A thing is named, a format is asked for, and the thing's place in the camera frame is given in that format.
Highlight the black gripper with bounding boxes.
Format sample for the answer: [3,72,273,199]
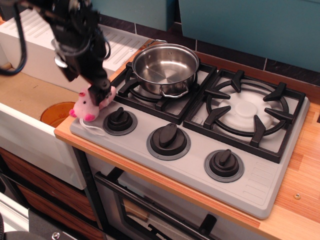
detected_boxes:
[51,29,112,106]

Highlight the pink stuffed pig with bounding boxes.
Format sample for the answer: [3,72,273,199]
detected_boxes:
[69,86,116,136]

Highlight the stainless steel pan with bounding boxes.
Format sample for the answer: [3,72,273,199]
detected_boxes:
[131,40,200,99]

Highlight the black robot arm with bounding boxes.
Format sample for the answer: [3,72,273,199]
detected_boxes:
[0,0,111,106]

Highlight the black left stove knob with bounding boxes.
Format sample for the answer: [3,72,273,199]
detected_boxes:
[102,107,138,136]

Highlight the black stove knob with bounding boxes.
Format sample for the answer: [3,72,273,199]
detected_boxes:
[102,107,138,136]
[146,123,191,161]
[204,149,245,183]

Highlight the black middle stove knob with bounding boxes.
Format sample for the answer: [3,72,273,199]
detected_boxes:
[146,123,191,161]

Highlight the grey toy stove top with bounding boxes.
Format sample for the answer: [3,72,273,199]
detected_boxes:
[70,100,299,219]

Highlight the black right stove knob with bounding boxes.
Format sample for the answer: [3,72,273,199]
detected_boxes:
[204,149,245,183]

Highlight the orange plastic bowl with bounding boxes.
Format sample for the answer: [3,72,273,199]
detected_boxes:
[40,101,75,128]

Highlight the white toy sink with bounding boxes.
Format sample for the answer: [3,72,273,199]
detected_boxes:
[0,9,150,190]

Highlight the black left burner grate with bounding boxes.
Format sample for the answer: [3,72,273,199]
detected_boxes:
[111,62,217,125]

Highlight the black burner grate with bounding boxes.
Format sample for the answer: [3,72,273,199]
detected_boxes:
[111,62,217,125]
[183,69,310,164]

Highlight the black right burner grate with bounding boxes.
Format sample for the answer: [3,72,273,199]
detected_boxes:
[183,69,310,164]

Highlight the wooden drawer fronts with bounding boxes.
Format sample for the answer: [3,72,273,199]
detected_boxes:
[0,149,106,240]

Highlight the oven door with black handle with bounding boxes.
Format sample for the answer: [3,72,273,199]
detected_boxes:
[93,167,241,240]

